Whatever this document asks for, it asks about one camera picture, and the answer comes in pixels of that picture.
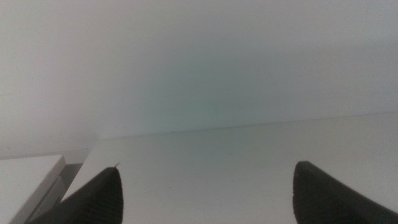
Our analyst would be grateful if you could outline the white side table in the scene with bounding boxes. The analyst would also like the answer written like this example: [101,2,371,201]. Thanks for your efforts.
[0,154,68,224]

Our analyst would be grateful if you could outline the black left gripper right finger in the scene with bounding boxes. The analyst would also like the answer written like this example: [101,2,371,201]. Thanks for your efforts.
[292,161,398,224]

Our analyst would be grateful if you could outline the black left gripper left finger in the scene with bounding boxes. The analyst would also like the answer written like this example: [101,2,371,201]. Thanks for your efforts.
[29,166,124,224]

